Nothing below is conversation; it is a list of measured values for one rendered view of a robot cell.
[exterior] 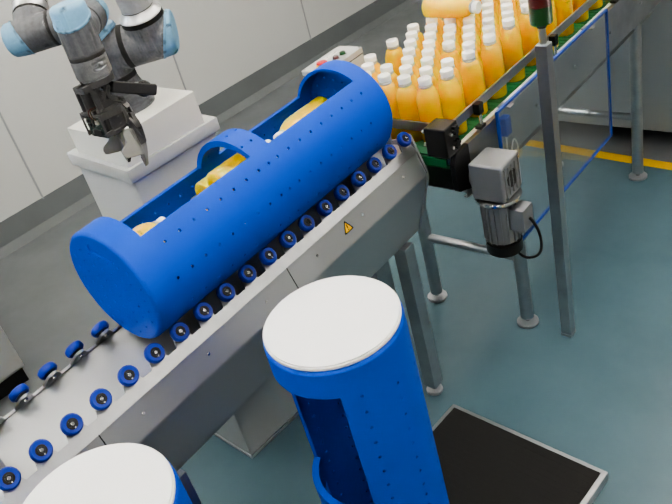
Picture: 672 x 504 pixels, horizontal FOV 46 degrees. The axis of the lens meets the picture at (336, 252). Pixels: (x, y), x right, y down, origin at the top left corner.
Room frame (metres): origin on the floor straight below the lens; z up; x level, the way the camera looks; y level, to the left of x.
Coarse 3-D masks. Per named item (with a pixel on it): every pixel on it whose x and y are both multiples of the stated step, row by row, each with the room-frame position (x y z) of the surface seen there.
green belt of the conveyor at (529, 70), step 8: (608, 0) 2.81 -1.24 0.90; (600, 8) 2.75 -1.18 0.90; (592, 16) 2.70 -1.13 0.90; (576, 24) 2.66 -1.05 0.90; (584, 24) 2.64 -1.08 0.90; (576, 32) 2.59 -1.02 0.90; (560, 40) 2.56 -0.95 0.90; (528, 72) 2.38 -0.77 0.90; (520, 80) 2.33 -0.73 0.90; (512, 88) 2.29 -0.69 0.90; (504, 96) 2.25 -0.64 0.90; (488, 104) 2.23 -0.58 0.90; (496, 104) 2.21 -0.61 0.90; (488, 112) 2.17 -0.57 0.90; (472, 120) 2.15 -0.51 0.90; (472, 128) 2.10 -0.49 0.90; (464, 136) 2.06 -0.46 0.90; (416, 144) 2.10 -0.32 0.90; (424, 152) 2.05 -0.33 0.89; (424, 160) 2.04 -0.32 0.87; (432, 160) 2.02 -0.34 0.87; (440, 160) 2.00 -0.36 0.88; (448, 168) 1.99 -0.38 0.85
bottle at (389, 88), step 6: (384, 84) 2.18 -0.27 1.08; (390, 84) 2.18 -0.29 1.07; (384, 90) 2.17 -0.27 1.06; (390, 90) 2.17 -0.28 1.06; (396, 90) 2.18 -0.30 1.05; (390, 96) 2.16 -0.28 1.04; (390, 102) 2.16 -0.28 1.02; (396, 102) 2.16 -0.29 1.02; (396, 108) 2.16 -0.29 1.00; (396, 114) 2.16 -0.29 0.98; (396, 132) 2.16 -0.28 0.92; (396, 138) 2.16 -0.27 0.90
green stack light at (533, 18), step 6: (534, 12) 2.08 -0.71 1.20; (540, 12) 2.07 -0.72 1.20; (546, 12) 2.07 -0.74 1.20; (534, 18) 2.08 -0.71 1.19; (540, 18) 2.07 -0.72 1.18; (546, 18) 2.07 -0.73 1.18; (552, 18) 2.08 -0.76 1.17; (534, 24) 2.08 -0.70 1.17; (540, 24) 2.07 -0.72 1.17; (546, 24) 2.06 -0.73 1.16
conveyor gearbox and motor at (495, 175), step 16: (480, 160) 1.97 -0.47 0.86; (496, 160) 1.94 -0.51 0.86; (512, 160) 1.94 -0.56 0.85; (480, 176) 1.94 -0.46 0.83; (496, 176) 1.90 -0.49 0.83; (512, 176) 1.92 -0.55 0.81; (480, 192) 1.95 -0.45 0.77; (496, 192) 1.91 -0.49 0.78; (512, 192) 1.92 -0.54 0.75; (480, 208) 1.97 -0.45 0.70; (496, 208) 1.90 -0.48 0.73; (512, 208) 1.91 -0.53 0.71; (528, 208) 1.90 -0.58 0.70; (496, 224) 1.93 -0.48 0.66; (512, 224) 1.91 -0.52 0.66; (528, 224) 1.89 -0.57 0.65; (496, 240) 1.92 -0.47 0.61; (512, 240) 1.92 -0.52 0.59; (496, 256) 1.93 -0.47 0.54; (528, 256) 1.99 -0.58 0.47
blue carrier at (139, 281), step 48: (336, 96) 1.88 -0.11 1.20; (384, 96) 1.94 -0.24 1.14; (240, 144) 1.70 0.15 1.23; (288, 144) 1.72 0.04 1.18; (336, 144) 1.78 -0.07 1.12; (384, 144) 1.96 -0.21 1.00; (192, 192) 1.80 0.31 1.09; (240, 192) 1.58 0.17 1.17; (288, 192) 1.65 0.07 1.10; (96, 240) 1.43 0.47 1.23; (144, 240) 1.43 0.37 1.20; (192, 240) 1.46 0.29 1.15; (240, 240) 1.53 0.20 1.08; (96, 288) 1.51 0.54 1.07; (144, 288) 1.36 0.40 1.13; (192, 288) 1.42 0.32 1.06; (144, 336) 1.43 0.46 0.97
